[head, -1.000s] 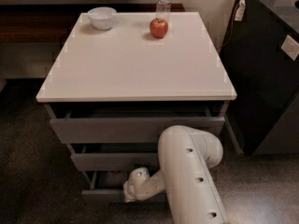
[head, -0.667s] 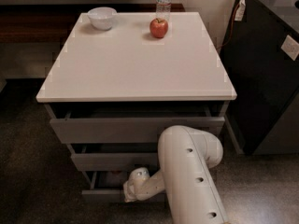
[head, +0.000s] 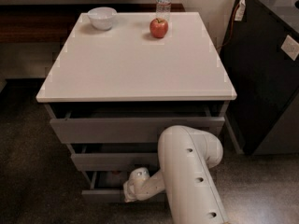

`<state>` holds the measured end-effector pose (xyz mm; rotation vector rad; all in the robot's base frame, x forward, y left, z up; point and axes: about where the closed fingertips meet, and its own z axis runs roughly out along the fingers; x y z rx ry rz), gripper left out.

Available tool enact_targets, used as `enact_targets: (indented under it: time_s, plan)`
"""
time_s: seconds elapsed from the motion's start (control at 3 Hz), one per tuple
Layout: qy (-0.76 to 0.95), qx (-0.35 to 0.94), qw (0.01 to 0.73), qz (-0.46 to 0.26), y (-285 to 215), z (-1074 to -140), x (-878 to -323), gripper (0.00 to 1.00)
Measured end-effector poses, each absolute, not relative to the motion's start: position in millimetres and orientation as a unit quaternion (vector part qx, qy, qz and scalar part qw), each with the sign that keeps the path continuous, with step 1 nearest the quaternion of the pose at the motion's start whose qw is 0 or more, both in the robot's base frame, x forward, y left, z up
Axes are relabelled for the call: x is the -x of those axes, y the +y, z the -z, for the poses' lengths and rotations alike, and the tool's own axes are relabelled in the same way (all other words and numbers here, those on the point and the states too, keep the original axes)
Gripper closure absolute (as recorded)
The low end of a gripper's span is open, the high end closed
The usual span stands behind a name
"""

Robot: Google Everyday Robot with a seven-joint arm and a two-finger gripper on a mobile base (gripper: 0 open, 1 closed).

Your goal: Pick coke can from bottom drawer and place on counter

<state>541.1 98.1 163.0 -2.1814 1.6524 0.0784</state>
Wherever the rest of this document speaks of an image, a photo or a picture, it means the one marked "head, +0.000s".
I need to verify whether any black side cabinet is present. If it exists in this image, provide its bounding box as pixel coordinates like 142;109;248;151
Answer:
221;0;299;155

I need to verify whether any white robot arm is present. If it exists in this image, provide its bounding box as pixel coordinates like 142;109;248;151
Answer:
123;125;229;224

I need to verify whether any grey top drawer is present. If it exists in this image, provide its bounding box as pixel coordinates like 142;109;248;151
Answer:
44;102;230;145

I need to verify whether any red apple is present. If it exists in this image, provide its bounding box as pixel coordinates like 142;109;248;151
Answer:
149;18;168;38

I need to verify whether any grey middle drawer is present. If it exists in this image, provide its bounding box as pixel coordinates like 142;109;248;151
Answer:
67;143;159;171

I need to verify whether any clear plastic water bottle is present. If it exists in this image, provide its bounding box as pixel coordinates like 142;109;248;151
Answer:
156;0;172;21

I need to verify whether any grey bottom drawer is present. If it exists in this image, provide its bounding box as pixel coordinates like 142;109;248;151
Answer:
82;171;165;203

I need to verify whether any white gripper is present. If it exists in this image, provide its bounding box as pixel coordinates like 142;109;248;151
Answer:
123;167;150;203

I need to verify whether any dark wooden shelf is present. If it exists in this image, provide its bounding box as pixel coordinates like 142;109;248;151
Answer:
0;3;186;44

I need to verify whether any white bowl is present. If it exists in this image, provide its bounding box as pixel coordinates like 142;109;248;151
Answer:
87;7;117;31

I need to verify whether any white cable tag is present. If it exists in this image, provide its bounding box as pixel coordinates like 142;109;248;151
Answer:
235;0;246;21

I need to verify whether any grey drawer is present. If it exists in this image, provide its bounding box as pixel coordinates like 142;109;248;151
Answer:
82;171;165;203
67;143;159;171
44;102;230;145

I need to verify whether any red coke can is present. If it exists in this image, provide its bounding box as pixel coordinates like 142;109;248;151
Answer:
111;171;121;175

